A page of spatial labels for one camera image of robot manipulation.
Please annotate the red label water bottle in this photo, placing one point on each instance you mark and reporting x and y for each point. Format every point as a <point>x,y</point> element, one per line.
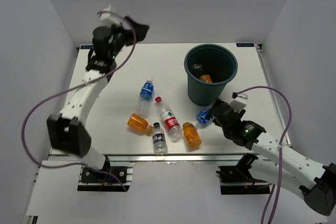
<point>168,119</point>

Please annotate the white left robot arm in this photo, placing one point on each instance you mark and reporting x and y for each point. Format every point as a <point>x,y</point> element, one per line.
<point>67,132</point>

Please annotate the dark green plastic bin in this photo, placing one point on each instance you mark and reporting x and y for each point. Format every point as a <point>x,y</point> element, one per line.
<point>219,63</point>

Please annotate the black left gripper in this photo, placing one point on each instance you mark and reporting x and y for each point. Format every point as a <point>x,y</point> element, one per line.
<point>129,34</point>

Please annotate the small blue label bottle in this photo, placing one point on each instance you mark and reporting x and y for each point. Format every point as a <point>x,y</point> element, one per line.
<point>197,67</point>

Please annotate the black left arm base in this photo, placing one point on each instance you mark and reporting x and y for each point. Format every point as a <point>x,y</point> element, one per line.
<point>91,181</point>

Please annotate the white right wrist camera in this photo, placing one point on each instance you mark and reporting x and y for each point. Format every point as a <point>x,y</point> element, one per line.
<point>239,101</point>

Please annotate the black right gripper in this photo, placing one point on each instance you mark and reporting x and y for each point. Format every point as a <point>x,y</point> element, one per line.
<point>240,114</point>

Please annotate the pepsi bottle black cap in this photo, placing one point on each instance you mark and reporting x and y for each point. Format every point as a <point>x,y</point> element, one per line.
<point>158,139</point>

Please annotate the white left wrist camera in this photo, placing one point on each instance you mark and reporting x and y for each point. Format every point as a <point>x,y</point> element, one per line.
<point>106,18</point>

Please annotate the aluminium table front rail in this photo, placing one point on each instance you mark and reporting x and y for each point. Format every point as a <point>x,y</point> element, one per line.
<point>175,158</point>

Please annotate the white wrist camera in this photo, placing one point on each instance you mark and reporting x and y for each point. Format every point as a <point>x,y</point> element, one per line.
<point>239,101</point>
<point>106,18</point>

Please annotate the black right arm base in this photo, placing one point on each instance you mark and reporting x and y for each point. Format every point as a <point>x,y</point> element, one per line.
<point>237,179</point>

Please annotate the blue sticker left corner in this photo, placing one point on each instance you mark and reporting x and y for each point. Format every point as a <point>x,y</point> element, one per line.
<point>85,47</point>

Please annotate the tall blue label water bottle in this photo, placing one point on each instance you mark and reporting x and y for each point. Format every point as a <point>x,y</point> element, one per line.
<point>145,98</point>

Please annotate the orange juice bottle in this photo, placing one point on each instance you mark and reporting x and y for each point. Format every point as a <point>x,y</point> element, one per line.
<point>139,124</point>
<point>191,135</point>
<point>206,78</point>

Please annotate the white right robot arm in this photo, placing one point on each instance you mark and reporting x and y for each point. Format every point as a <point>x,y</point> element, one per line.
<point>278,164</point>

